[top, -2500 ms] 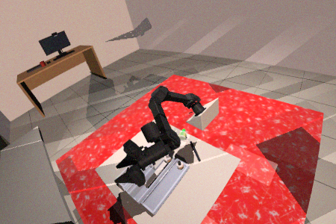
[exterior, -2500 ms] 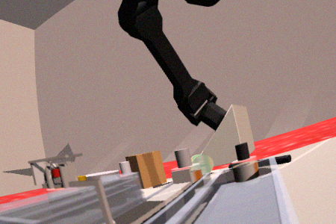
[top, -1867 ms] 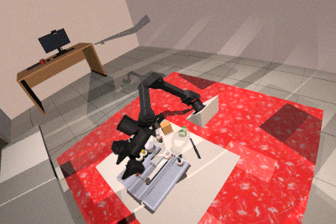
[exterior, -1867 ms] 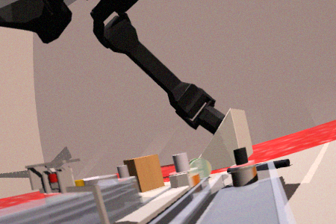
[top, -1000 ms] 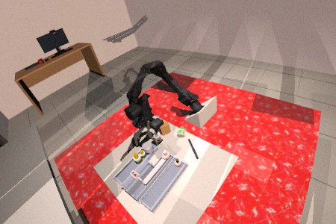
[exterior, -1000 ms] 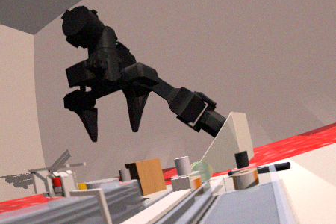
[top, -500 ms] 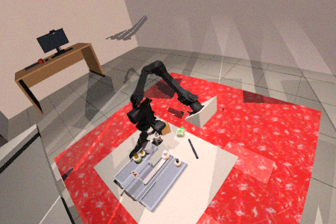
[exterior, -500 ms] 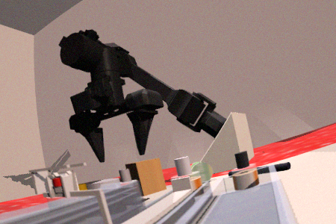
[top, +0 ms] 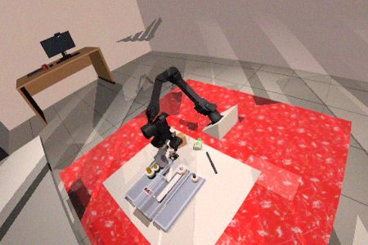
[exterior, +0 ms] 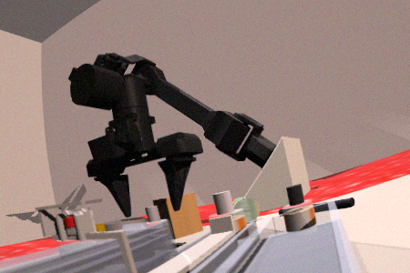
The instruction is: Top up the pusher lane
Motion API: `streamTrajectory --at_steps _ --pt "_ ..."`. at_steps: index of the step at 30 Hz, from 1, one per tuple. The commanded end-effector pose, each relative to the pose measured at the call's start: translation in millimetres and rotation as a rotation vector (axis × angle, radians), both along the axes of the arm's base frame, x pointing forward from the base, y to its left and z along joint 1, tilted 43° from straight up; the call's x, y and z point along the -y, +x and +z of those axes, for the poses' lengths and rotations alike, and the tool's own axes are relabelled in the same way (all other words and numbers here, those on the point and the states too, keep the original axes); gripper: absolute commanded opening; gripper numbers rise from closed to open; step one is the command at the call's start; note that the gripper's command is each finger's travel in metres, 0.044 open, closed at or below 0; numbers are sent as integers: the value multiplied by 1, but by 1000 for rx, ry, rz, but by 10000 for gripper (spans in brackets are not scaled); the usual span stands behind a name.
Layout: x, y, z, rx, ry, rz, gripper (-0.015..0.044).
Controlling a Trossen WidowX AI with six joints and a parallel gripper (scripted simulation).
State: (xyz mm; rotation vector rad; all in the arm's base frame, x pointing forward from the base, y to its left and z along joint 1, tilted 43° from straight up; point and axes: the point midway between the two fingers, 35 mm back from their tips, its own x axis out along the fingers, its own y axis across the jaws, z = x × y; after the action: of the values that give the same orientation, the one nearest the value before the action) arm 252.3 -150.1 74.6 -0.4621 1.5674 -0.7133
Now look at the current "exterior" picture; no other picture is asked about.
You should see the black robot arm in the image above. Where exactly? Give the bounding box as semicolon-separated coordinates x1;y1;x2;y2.
68;52;277;169

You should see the short yellow cylinder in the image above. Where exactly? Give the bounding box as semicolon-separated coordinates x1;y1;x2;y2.
96;223;107;232

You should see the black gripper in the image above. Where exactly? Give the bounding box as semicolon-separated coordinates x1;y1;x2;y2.
87;106;203;217

